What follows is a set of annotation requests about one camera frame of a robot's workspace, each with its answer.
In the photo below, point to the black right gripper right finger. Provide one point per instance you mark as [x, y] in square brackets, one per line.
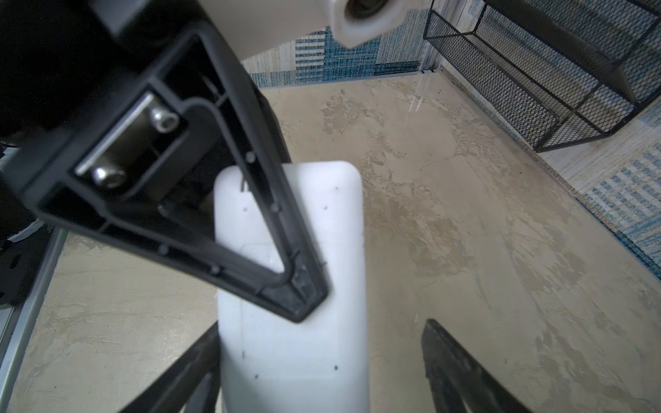
[458, 382]

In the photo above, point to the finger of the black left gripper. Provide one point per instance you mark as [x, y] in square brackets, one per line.
[235, 122]

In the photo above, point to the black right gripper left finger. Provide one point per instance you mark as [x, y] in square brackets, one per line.
[191, 384]

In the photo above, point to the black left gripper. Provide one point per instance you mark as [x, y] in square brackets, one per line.
[91, 96]

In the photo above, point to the white remote control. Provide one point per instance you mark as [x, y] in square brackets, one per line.
[299, 344]

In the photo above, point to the black wire shelf rack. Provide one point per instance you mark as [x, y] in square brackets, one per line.
[561, 73]

